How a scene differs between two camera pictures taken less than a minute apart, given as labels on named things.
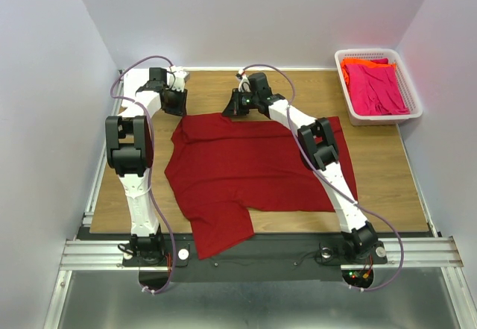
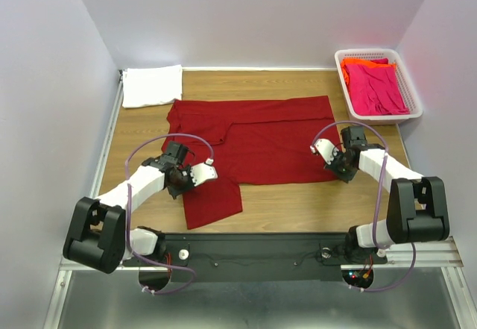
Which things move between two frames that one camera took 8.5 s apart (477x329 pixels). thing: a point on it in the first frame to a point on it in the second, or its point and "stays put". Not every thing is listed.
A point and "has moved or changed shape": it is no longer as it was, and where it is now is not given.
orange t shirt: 363,62 stays put
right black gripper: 230,110 to 345,177
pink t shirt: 376,90 stays put
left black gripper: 180,109 to 190,185
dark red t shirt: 222,166 has moved or changed shape
